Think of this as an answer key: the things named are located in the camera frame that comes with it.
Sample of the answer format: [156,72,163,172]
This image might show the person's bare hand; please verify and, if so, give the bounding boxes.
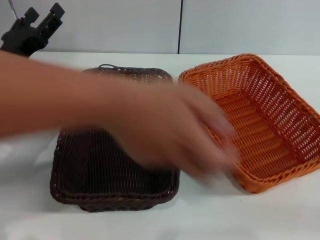
[152,83,241,181]

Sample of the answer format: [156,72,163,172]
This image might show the orange woven basket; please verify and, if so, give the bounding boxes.
[177,52,320,195]

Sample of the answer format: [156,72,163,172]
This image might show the black vertical wall strip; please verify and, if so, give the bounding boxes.
[177,0,185,55]

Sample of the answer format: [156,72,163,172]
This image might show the dark brown woven basket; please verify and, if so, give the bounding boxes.
[49,64,181,213]

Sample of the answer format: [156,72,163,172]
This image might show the person's bare forearm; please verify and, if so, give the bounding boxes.
[0,49,166,153]

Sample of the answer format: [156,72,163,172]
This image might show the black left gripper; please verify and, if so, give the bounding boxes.
[0,2,66,58]

